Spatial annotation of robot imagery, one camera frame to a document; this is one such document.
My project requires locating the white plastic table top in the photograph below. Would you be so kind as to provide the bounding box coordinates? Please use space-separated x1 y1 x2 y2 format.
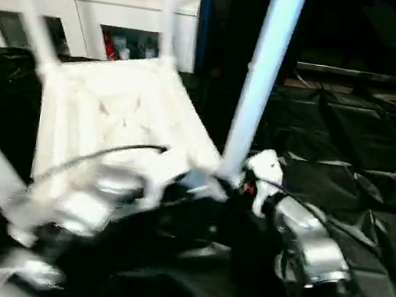
4 39 247 267

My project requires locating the black mat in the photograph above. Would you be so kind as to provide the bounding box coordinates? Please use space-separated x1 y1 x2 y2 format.
0 41 396 297

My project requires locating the dark metal bar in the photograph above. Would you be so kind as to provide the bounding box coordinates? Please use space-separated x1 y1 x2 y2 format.
294 61 396 88

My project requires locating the red bottle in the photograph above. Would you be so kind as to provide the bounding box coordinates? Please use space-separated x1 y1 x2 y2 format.
99 29 122 61

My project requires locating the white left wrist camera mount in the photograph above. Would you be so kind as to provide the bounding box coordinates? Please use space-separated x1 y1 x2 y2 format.
137 164 182 215

